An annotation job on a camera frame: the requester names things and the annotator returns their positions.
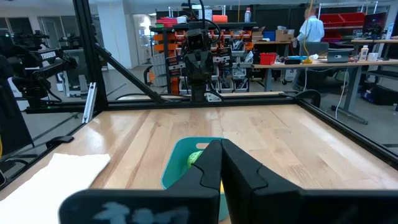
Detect silver arm base bracket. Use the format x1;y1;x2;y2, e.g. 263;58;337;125
205;92;223;103

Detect white paper towel stack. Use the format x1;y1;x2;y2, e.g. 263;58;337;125
0;152;111;224

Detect black table clamp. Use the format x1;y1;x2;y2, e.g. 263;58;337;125
45;136;75;149

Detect grey laptop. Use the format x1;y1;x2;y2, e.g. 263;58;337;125
325;48;354;64

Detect wooden top work table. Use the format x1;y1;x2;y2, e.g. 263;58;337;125
251;58;398;125

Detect black aluminium table frame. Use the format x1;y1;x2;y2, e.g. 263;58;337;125
0;0;398;191

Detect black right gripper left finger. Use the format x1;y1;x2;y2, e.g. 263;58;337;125
58;139;223;224

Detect orange box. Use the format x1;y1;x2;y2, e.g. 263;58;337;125
211;14;229;24

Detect green toy cabbage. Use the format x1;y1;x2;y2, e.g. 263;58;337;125
187;150;205;169

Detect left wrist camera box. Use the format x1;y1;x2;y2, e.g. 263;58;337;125
186;29;213;51

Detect dark monitor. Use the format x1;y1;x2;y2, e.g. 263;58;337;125
362;11;391;40

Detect red box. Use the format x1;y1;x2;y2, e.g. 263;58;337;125
259;52;277;66

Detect teal plastic tupperware container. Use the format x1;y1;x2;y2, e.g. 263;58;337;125
160;136;230;222

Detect person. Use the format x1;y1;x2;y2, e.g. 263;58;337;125
296;6;326;44

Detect red storage bins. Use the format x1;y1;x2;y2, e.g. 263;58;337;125
320;12;366;43

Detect blue bin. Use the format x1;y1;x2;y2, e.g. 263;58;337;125
262;30;277;42

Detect silver aluminium strip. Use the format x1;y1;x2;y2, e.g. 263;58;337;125
81;82;98;124

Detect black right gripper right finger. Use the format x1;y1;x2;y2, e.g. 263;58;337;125
221;139;398;224

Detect cardboard box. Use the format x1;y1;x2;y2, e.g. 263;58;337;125
275;29;295;42

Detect parts rack with orange drawers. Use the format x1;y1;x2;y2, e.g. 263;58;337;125
150;21;259;95

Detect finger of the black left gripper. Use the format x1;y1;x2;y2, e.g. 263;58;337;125
185;52;200;82
199;52;215;82

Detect small white bottle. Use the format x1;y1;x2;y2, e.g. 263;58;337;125
359;45;370;62

